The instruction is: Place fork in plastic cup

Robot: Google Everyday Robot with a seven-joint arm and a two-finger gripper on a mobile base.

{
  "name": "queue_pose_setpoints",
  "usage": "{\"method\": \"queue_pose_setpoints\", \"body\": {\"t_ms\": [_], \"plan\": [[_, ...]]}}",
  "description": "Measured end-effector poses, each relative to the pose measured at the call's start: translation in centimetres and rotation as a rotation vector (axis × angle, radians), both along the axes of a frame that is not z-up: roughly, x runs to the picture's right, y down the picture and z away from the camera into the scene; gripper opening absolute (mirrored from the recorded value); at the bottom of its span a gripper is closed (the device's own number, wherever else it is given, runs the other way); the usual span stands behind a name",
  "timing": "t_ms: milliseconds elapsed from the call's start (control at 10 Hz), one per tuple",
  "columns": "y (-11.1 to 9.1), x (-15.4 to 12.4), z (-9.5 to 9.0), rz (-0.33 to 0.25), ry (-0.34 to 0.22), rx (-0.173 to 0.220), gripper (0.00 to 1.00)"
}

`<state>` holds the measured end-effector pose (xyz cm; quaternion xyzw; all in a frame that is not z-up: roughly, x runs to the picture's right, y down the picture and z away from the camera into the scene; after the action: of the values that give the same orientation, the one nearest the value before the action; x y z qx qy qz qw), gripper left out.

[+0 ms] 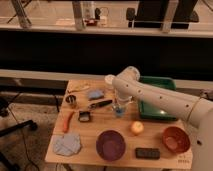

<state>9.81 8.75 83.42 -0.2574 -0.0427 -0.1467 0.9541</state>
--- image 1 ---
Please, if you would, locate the green plastic tray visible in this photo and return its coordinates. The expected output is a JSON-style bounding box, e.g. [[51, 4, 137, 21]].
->
[[138, 76, 177, 121]]

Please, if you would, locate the purple bowl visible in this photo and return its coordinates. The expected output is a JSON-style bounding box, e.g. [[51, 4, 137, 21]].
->
[[96, 130, 126, 161]]

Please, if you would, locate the white round lid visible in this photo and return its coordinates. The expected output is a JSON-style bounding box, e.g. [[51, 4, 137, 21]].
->
[[104, 74, 115, 85]]

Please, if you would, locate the orange carrot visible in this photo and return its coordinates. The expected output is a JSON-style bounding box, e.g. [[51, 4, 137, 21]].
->
[[62, 111, 75, 133]]

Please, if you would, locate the orange bowl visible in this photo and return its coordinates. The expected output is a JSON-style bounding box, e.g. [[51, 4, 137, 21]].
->
[[162, 126, 191, 154]]

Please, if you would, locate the small black box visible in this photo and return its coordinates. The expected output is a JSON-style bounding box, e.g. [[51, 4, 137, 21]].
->
[[78, 111, 91, 122]]

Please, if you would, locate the black office chair base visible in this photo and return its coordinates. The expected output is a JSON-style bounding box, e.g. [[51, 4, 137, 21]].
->
[[0, 97, 38, 171]]

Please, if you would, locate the yellow apple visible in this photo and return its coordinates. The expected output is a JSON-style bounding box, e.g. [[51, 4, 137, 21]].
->
[[130, 121, 144, 135]]

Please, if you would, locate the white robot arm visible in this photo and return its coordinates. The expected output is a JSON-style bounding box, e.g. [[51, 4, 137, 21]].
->
[[112, 66, 213, 171]]

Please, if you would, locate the grey folded cloth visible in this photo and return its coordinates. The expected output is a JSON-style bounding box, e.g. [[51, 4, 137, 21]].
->
[[53, 132, 81, 157]]

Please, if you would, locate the clear plastic cup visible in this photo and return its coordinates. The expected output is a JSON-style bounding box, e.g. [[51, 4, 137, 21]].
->
[[112, 95, 132, 117]]

